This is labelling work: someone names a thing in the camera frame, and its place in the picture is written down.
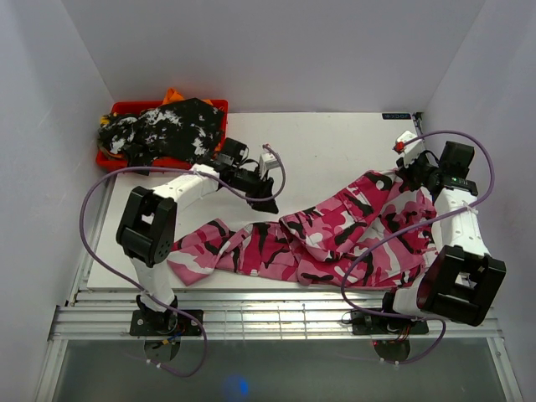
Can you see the black white camouflage trousers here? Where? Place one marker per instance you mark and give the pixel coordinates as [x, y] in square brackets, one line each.
[167, 132]

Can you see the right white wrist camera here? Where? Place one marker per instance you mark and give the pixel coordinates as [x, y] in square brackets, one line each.
[409, 147]

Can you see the small blue table label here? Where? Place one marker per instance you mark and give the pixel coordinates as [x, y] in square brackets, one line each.
[397, 116]

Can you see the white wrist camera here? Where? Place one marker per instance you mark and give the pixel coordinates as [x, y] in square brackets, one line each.
[268, 160]
[409, 147]

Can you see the aluminium frame rail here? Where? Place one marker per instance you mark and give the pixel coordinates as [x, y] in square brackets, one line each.
[260, 315]

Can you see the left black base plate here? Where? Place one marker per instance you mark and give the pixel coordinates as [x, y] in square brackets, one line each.
[165, 324]

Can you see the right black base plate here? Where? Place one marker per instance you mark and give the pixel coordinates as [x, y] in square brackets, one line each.
[367, 324]

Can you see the pink camouflage trousers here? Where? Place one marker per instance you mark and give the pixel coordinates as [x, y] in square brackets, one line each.
[343, 241]

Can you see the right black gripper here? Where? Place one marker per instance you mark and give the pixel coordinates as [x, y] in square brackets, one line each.
[404, 171]

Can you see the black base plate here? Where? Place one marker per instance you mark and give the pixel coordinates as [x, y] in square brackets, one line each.
[367, 324]
[165, 324]

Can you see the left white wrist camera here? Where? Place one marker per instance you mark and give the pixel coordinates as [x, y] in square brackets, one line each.
[268, 160]

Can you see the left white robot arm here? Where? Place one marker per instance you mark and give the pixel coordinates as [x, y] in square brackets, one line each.
[147, 227]

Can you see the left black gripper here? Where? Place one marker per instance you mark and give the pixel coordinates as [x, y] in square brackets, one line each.
[263, 188]

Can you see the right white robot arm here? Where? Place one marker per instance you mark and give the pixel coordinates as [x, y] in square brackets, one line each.
[463, 279]

